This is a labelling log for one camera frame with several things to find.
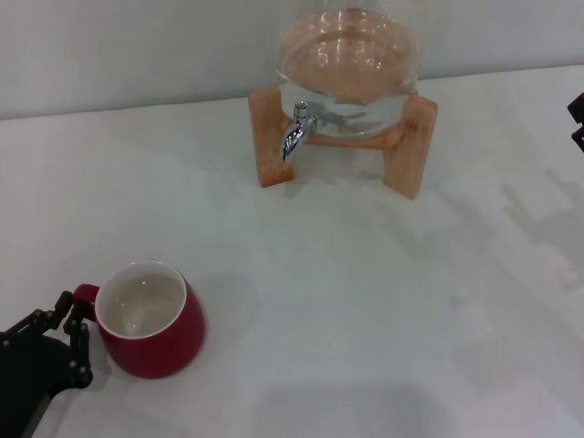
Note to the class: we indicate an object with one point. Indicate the red cup white inside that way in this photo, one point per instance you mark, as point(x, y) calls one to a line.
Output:
point(159, 347)

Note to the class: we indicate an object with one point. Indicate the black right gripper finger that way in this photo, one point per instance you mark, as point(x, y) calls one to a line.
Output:
point(578, 109)

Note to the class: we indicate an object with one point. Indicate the clear glass dispenser jar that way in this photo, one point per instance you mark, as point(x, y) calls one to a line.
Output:
point(351, 55)

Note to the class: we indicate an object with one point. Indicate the wooden dispenser stand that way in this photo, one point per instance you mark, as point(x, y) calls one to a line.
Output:
point(410, 150)

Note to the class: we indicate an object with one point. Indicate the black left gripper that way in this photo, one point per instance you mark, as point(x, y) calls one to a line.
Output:
point(32, 369)

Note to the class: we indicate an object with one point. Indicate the chrome faucet tap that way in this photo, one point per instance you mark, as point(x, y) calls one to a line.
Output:
point(292, 139)

